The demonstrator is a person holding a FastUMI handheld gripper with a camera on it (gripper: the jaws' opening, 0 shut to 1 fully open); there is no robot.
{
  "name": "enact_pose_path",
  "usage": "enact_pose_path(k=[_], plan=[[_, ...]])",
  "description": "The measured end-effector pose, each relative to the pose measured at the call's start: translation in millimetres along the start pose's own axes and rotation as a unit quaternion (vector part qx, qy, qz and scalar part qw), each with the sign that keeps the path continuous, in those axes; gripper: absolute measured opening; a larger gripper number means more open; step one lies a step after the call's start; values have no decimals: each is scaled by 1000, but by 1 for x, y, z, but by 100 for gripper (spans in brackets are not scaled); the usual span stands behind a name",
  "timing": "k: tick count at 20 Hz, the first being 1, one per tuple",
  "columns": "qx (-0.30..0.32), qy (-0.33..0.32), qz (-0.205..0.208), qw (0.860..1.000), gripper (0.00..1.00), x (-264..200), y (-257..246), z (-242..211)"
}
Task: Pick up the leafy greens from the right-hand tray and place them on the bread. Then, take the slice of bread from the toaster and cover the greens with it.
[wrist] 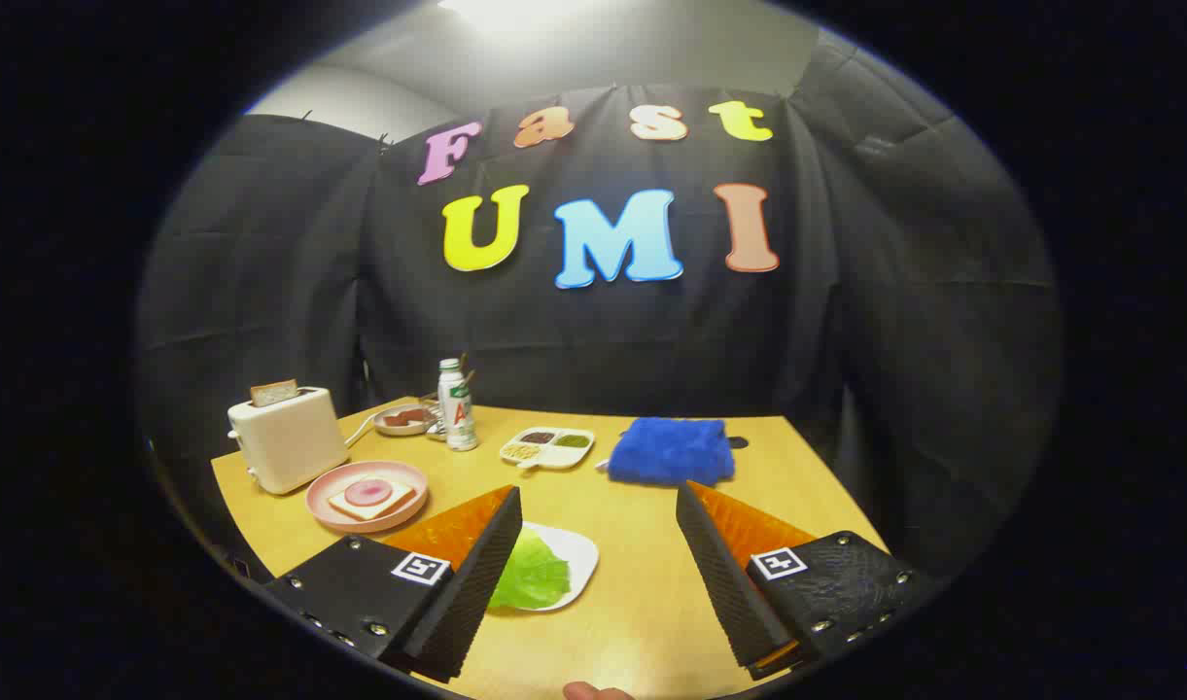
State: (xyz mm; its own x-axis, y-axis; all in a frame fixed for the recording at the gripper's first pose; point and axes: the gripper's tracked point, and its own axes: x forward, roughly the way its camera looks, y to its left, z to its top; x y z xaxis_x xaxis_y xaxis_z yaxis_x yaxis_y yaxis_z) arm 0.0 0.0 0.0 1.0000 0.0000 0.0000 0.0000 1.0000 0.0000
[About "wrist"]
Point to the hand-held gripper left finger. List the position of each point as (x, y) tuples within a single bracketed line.
[(476, 593)]

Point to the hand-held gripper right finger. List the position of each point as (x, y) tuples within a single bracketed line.
[(724, 583)]

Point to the green lettuce leaf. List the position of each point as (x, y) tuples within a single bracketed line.
[(535, 574)]

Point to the toasted bread slice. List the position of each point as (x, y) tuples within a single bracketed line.
[(274, 393)]

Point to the white square plate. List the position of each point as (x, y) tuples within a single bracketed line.
[(578, 559)]

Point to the blue towel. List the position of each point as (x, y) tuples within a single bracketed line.
[(671, 452)]

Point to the yellow soybeans pile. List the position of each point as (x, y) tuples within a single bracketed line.
[(522, 452)]

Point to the pink ham slice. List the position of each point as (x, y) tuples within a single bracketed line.
[(367, 491)]

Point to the white bread slice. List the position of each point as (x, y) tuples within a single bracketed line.
[(350, 506)]

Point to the white divided dish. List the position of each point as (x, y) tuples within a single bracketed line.
[(554, 457)]

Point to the dark red beans pile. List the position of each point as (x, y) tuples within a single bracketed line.
[(537, 437)]

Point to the white drink bottle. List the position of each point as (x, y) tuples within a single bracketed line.
[(457, 418)]

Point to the green mung beans pile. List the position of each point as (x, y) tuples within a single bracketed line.
[(573, 440)]

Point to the pink round plate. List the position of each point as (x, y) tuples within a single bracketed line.
[(323, 498)]

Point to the small beige plate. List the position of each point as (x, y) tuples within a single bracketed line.
[(389, 426)]

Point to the red meat pieces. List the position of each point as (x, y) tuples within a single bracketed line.
[(403, 417)]

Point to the white toaster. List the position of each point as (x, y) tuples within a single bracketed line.
[(292, 442)]

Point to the black backdrop cloth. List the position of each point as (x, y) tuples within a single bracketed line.
[(651, 331)]

